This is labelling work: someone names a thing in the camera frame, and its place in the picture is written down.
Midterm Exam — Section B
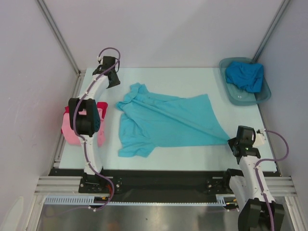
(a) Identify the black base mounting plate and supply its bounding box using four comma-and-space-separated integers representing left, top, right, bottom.
49, 168, 232, 204

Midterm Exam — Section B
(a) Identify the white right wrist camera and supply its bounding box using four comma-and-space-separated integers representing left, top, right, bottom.
254, 129, 266, 147

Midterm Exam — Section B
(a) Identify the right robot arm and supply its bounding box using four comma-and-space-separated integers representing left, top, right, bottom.
222, 126, 285, 231

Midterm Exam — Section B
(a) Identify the dark blue crumpled t-shirt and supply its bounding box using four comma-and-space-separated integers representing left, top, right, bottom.
226, 62, 264, 93

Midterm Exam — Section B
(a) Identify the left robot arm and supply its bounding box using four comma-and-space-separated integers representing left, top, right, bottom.
68, 56, 120, 175

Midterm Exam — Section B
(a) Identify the aluminium frame rail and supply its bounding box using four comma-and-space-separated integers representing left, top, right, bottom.
33, 175, 84, 196

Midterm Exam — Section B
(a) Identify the light blue t-shirt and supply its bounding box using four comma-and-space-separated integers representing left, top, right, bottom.
116, 83, 230, 157

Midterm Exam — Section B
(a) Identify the light blue cable duct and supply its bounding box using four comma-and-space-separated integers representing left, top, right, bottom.
44, 195, 116, 205

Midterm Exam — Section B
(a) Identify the translucent blue plastic bin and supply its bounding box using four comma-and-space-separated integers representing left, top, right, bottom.
219, 57, 271, 106

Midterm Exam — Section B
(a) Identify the pink folded t-shirt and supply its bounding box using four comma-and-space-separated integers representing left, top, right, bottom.
61, 106, 105, 147

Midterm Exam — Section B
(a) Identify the red folded t-shirt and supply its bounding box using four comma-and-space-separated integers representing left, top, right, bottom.
63, 102, 108, 120

